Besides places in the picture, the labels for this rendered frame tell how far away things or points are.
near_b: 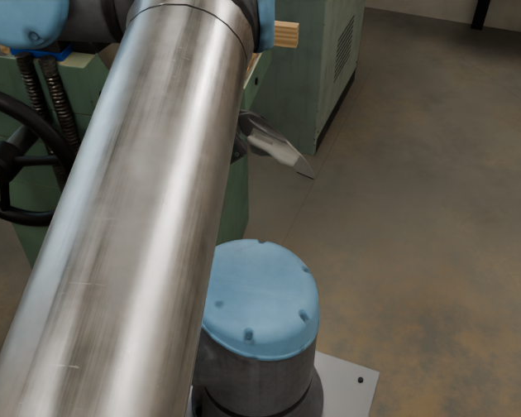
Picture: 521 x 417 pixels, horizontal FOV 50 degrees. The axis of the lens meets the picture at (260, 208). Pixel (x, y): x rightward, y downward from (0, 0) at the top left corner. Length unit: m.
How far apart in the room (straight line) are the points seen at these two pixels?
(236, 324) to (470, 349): 1.22
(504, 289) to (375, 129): 0.90
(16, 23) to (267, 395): 0.47
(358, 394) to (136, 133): 0.65
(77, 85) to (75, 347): 0.74
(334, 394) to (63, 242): 0.65
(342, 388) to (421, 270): 1.06
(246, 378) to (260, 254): 0.14
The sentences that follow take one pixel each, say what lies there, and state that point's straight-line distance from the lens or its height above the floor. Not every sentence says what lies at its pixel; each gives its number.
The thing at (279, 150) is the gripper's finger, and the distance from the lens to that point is 0.62.
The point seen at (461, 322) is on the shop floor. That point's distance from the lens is 1.80.
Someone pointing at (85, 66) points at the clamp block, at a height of 0.96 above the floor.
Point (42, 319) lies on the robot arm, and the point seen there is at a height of 1.21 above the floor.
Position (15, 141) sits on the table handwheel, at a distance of 1.03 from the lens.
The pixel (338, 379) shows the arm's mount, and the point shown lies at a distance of 0.88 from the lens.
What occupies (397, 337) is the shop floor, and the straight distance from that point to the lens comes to 1.71.
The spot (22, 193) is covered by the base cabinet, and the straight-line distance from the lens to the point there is 1.36.
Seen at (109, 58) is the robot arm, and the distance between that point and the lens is 0.58.
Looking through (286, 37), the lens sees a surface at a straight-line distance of 1.06.
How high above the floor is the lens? 1.39
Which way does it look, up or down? 44 degrees down
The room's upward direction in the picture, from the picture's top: straight up
